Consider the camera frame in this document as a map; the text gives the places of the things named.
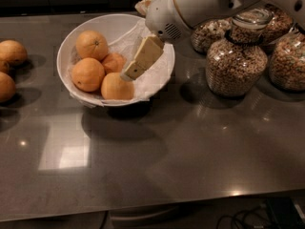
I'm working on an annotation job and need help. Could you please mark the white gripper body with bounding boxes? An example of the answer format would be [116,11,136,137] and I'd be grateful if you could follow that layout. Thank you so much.
[146,0,191,44]

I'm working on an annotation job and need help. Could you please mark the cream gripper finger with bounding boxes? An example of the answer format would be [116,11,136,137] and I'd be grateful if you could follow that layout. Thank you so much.
[120,35,164,81]
[134,0,152,16]

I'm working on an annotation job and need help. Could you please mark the orange front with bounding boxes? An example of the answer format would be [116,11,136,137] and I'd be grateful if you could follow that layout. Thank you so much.
[101,73,134,100]

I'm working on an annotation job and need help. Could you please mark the orange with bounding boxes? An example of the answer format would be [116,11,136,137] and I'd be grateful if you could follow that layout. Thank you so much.
[101,73,134,100]
[0,60,10,73]
[0,40,28,66]
[71,58,105,93]
[75,31,109,61]
[102,52,127,73]
[0,72,16,102]

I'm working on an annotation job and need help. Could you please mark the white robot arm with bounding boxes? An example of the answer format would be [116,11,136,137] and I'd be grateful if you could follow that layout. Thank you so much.
[145,0,305,44]

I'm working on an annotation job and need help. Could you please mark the orange middle in bowl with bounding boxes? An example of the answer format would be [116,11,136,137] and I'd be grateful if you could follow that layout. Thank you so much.
[102,52,127,73]

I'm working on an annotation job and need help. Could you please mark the white bowl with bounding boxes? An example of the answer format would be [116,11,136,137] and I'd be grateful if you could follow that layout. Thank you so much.
[56,13,176,109]

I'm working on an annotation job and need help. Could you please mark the orange top in bowl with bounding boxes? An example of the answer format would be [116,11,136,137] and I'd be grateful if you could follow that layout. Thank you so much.
[75,31,109,61]

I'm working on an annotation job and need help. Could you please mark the orange left in bowl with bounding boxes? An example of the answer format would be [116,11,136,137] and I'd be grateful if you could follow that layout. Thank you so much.
[71,58,105,93]

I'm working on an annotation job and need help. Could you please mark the back left glass jar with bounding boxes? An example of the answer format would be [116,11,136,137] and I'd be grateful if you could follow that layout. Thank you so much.
[191,18,231,53]

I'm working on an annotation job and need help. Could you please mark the front glass cereal jar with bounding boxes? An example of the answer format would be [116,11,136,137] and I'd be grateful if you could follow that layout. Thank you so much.
[206,9,273,97]

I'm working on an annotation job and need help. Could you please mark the glass cereal jar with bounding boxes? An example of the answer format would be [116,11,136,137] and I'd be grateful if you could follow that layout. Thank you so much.
[206,9,273,97]
[268,29,305,92]

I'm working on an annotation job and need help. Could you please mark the back right glass jar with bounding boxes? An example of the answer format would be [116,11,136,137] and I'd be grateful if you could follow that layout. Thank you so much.
[260,4,294,54]

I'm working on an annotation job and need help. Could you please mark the right glass cereal jar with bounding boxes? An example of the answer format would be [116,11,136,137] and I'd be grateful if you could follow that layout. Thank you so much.
[268,29,305,92]

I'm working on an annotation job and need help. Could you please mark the orange on table top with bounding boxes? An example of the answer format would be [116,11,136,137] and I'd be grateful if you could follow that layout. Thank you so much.
[0,40,28,66]

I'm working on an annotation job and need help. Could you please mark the orange on table middle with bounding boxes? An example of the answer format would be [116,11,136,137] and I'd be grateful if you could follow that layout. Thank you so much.
[0,60,10,73]

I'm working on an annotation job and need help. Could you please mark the orange on table bottom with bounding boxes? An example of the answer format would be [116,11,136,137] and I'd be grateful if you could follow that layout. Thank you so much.
[0,72,16,102]

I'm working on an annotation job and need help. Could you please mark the black power adapter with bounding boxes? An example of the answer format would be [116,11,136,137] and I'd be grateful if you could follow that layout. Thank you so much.
[265,198,305,229]

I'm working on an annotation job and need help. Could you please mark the black cables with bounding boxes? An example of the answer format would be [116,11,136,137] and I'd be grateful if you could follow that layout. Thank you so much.
[216,205,271,229]

